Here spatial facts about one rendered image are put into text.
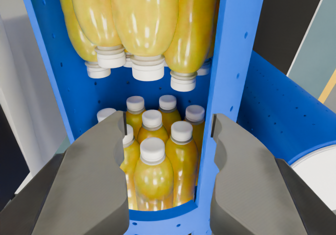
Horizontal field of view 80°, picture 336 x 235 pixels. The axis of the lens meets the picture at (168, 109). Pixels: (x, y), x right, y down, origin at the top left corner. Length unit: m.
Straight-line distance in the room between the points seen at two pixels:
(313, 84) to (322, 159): 1.29
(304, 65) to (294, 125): 1.13
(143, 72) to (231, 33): 0.10
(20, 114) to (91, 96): 0.12
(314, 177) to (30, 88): 0.69
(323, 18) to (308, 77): 0.40
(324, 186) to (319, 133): 0.16
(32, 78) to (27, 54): 0.04
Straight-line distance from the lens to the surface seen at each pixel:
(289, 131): 0.67
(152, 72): 0.24
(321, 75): 1.89
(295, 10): 1.44
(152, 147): 0.32
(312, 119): 0.70
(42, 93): 0.46
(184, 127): 0.36
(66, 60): 0.37
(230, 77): 0.22
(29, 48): 0.42
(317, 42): 1.76
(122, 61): 0.29
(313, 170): 0.66
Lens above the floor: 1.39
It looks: 58 degrees down
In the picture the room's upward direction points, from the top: 180 degrees clockwise
